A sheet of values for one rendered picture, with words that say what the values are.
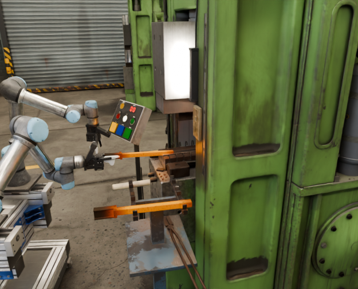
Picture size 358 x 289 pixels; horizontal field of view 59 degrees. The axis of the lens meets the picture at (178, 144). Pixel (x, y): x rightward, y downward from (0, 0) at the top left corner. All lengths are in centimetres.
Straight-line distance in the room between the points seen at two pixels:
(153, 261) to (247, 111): 83
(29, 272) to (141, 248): 110
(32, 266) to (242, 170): 161
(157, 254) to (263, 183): 70
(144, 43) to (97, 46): 320
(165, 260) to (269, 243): 73
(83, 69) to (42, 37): 131
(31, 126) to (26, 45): 814
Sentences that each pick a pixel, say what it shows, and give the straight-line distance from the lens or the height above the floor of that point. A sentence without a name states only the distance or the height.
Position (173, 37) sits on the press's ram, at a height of 169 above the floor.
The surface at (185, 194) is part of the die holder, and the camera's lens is 190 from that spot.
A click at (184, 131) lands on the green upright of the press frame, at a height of 106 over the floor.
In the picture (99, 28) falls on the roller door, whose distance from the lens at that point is 972.
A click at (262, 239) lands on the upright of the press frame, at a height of 55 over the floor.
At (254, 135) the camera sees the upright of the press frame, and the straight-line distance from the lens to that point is 168.
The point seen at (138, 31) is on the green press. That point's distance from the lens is 671.
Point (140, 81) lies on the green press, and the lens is 679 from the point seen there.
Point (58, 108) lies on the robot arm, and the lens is 206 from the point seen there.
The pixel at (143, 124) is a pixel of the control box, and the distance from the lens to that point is 235.
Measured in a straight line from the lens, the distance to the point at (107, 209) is 137.
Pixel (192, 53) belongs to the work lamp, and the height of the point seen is 162.
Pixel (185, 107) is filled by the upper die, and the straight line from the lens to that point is 186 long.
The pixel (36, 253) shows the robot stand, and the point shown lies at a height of 21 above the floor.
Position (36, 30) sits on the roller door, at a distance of 974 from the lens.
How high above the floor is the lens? 175
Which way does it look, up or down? 21 degrees down
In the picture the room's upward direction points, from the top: 1 degrees counter-clockwise
